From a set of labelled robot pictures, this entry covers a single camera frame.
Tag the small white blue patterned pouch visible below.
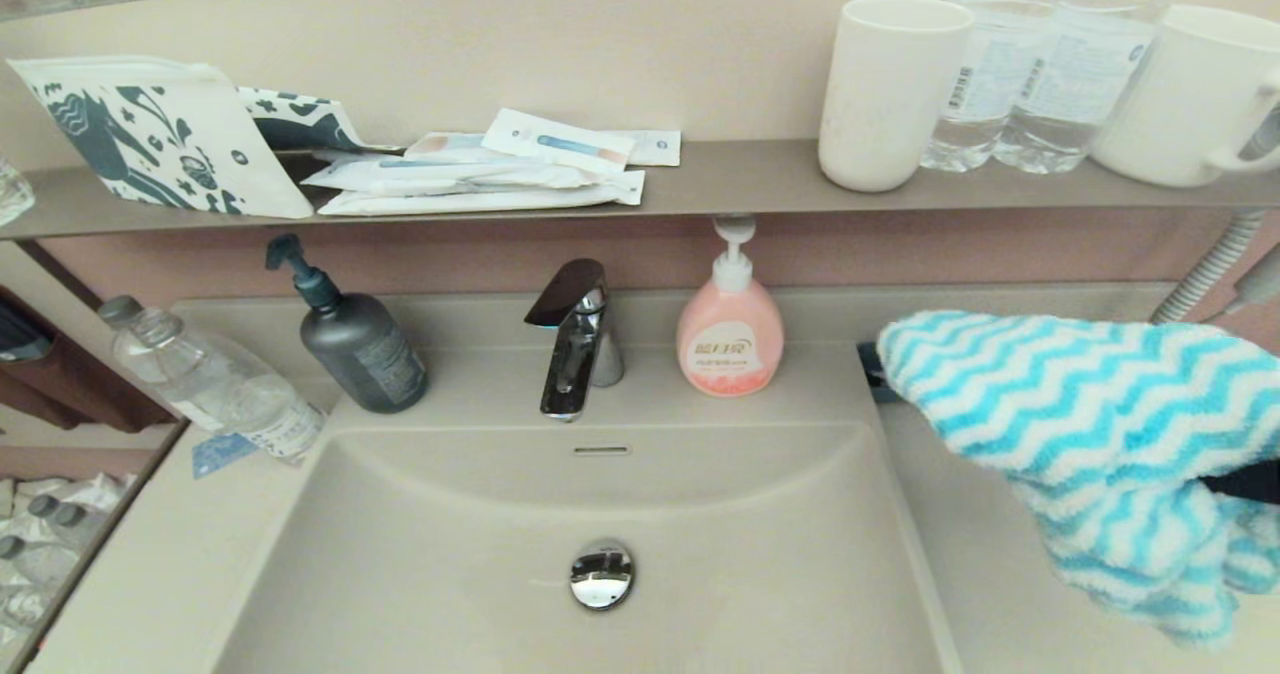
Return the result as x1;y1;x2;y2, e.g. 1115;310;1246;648
235;86;401;155

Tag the large white blue patterned pouch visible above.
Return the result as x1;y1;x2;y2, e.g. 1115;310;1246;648
5;54;313;221

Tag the grey hair dryer handle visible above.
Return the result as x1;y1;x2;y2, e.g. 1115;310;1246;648
1215;244;1280;320

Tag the black rounded object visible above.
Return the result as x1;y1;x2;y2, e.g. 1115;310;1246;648
0;299;51;365

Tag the chrome drain stopper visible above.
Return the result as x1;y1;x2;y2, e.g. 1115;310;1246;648
570;541;636;612

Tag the beige sink basin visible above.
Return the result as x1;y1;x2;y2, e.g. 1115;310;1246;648
210;422;946;674

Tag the white plastic tumbler cup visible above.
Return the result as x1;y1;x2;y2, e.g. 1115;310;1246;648
818;0;976;194

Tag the pink soap pump bottle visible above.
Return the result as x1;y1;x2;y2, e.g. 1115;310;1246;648
676;216;786;399

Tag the brown wooden furniture piece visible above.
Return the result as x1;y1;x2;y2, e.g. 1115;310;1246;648
0;284;176;433

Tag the grey corrugated hose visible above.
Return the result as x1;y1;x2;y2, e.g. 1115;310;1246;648
1150;209;1271;325

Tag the turquoise white striped cloth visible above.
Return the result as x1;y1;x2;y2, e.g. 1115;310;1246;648
878;309;1280;650

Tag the dark grey pump bottle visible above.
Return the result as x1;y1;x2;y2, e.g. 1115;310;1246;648
265;234;431;415

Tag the long white plastic packet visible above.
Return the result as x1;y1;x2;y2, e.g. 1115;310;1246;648
315;172;646;218
300;154;601;195

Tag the clear plastic water bottle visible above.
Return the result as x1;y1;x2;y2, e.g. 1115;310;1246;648
993;0;1196;176
130;306;326;465
920;0;1061;173
97;296;231;435
0;154;36;227

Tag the small plain white sachet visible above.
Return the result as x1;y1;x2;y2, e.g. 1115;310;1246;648
600;130;682;168

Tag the plastic wrapped bottle pack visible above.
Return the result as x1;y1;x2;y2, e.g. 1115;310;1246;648
0;474;131;655

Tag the white sachet pinkish print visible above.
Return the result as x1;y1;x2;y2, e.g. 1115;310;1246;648
405;132;501;165

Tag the chrome sink faucet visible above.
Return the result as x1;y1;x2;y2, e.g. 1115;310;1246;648
524;259;626;423

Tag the blue soap tray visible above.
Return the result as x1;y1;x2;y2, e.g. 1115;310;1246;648
857;341;888;403

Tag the grey wall shelf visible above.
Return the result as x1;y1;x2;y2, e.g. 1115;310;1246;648
0;139;1280;243

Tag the blue patterned card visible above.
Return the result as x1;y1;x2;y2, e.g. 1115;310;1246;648
192;432;263;481

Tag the white ribbed mug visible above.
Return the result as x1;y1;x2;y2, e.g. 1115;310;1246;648
1090;4;1280;189

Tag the white sachet blue orange print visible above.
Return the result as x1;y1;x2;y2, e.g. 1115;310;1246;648
481;108;635;175

